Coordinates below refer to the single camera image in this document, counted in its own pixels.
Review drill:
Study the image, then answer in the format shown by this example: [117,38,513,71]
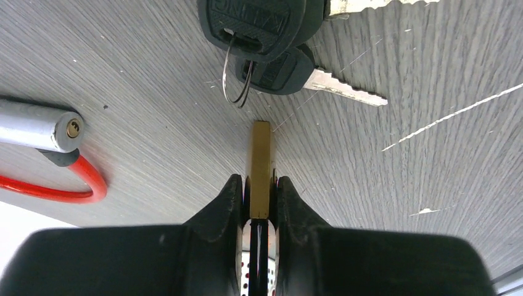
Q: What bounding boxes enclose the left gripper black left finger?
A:
[1,175,242,295]

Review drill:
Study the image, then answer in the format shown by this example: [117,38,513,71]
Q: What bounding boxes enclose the brass padlock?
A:
[242,121,277,295]

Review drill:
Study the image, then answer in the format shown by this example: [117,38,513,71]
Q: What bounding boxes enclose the black-headed key bunch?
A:
[197,0,440,109]

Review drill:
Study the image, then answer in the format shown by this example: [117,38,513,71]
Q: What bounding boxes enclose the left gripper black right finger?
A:
[276,176,495,295]

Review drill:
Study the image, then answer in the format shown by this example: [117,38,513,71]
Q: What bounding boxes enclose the red cable lock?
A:
[1,96,108,204]

